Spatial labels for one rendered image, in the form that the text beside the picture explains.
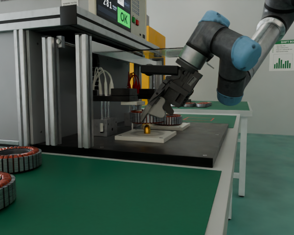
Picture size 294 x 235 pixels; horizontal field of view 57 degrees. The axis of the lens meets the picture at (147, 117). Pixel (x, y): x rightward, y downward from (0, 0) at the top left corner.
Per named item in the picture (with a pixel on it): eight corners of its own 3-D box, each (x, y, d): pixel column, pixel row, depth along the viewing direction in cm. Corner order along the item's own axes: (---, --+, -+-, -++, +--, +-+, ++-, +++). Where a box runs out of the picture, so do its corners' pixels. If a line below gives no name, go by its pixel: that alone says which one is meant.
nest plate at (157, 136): (176, 134, 89) (176, 130, 89) (164, 143, 75) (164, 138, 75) (134, 132, 94) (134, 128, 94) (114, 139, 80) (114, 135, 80)
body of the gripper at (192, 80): (176, 110, 76) (200, 73, 73) (152, 93, 78) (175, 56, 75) (182, 108, 83) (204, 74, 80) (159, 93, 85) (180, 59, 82)
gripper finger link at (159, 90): (151, 104, 74) (170, 81, 77) (147, 100, 75) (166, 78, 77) (151, 110, 79) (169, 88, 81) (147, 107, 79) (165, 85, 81)
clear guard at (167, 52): (214, 68, 116) (214, 54, 115) (207, 63, 93) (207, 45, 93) (142, 70, 127) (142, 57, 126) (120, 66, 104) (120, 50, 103)
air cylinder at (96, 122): (117, 133, 92) (117, 117, 91) (107, 136, 85) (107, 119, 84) (104, 132, 93) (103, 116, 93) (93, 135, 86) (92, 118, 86)
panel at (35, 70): (130, 119, 135) (129, 58, 132) (33, 144, 73) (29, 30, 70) (128, 119, 135) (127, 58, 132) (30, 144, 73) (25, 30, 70)
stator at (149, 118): (170, 120, 87) (170, 108, 87) (160, 124, 76) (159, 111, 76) (137, 120, 91) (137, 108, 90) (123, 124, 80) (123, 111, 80)
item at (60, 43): (143, 66, 128) (143, 60, 127) (60, 47, 70) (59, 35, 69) (140, 66, 128) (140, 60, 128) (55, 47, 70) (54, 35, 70)
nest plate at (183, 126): (190, 125, 111) (190, 122, 111) (182, 130, 97) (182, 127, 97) (155, 124, 116) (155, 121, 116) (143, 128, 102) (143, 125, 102)
